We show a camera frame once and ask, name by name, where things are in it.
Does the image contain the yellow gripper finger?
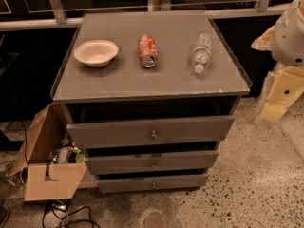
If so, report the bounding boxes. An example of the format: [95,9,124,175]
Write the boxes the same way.
[251,26,275,51]
[260,66,304,122]

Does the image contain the grey drawer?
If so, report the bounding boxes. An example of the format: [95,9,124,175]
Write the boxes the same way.
[66,115,235,148]
[85,150,219,175]
[97,173,208,194]

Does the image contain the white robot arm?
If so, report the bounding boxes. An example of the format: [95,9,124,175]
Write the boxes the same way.
[251,0,304,122]

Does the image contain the grey drawer cabinet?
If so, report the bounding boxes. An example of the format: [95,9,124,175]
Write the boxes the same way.
[51,10,251,184]

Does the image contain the grey top drawer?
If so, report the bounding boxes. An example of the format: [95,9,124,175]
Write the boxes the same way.
[66,115,235,148]

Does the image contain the grey bottom drawer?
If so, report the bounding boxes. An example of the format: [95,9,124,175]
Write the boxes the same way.
[97,173,208,194]

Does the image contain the open cardboard box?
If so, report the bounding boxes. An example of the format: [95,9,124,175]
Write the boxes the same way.
[9,104,86,201]

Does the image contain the clear plastic water bottle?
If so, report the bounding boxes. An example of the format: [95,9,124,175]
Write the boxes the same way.
[192,33,212,74]

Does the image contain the orange soda can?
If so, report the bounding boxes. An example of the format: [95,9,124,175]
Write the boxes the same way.
[139,35,158,68]

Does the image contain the white paper bowl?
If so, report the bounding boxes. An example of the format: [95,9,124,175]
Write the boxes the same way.
[74,40,119,67]

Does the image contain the metal railing frame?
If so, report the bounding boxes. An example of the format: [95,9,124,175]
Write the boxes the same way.
[0,0,293,31]

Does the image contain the black cables on floor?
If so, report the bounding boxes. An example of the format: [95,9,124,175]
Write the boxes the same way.
[41,199,102,228]

